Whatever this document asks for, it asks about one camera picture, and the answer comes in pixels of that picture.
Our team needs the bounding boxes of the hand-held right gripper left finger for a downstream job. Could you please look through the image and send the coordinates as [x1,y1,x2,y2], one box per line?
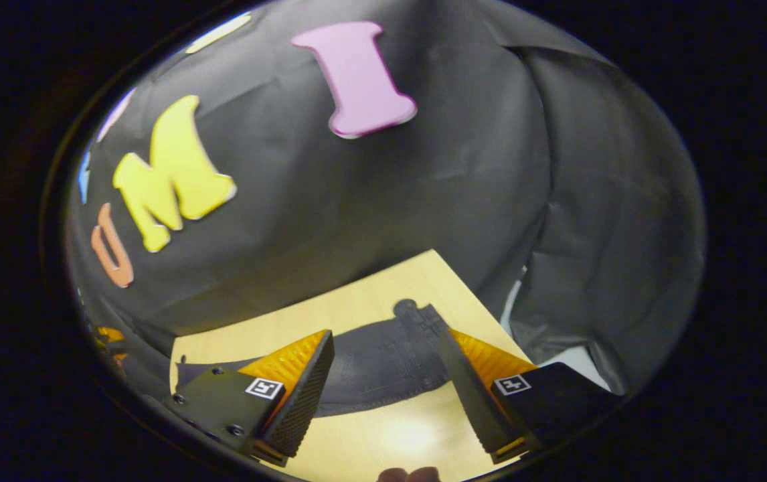
[163,329,335,467]

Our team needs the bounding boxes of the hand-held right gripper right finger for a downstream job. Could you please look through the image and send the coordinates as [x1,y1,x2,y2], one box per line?
[438,328,625,464]

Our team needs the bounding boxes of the dark blue jeans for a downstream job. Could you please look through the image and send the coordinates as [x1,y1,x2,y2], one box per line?
[175,299,454,419]

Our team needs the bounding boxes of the black backdrop cloth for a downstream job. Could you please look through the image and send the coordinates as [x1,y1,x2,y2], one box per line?
[66,0,705,396]

